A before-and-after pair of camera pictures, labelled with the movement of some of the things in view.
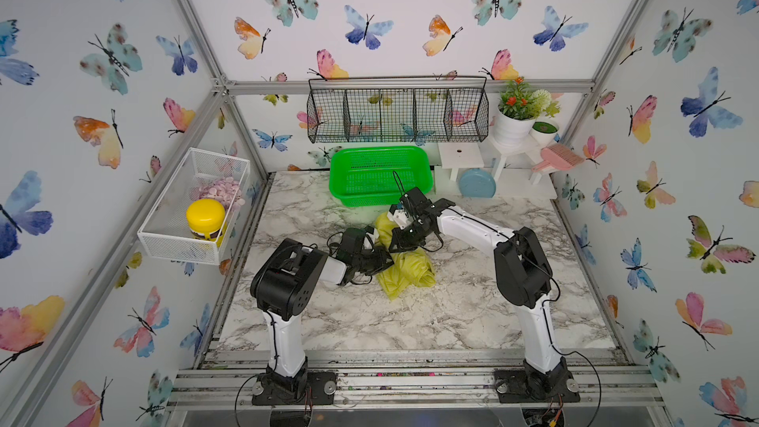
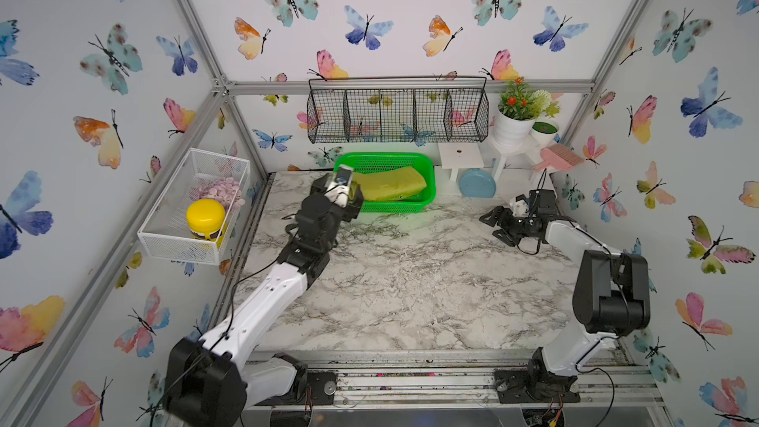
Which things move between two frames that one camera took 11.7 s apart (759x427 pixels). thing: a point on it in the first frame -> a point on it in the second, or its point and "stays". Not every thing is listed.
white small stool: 460,155 stays
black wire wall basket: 398,110 stays
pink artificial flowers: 226,190 stays
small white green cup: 545,131 stays
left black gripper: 379,254 -> 352,208
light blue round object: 477,183 stays
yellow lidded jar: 206,217 stays
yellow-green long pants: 410,269 -> 389,183
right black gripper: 397,244 -> 499,211
